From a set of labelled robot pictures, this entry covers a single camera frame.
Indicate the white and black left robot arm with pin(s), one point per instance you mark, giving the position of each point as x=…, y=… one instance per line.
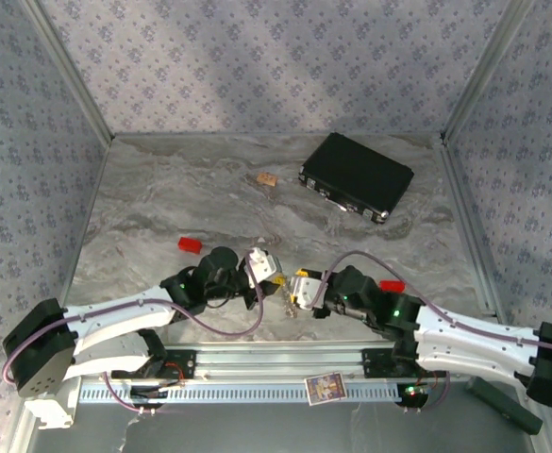
x=115, y=316

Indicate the aluminium table back rail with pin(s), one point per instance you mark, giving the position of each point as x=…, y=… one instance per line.
x=209, y=135

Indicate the red toy brick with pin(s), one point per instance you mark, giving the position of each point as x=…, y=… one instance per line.
x=392, y=286
x=189, y=245

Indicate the small brown tag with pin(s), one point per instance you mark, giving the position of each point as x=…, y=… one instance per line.
x=267, y=179

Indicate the aluminium upright frame post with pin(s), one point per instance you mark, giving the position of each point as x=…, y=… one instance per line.
x=68, y=71
x=488, y=71

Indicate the black case with metal latches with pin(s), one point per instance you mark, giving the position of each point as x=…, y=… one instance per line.
x=360, y=170

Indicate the dark green bar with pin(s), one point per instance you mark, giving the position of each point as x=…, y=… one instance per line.
x=502, y=403

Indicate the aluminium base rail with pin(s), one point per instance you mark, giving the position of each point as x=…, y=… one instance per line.
x=280, y=361

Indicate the printed marker card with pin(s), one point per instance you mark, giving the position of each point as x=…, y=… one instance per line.
x=326, y=388

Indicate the aluminium table side rail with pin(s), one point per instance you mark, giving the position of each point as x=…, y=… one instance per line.
x=71, y=264
x=473, y=236

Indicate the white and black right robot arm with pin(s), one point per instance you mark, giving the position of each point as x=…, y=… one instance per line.
x=469, y=344

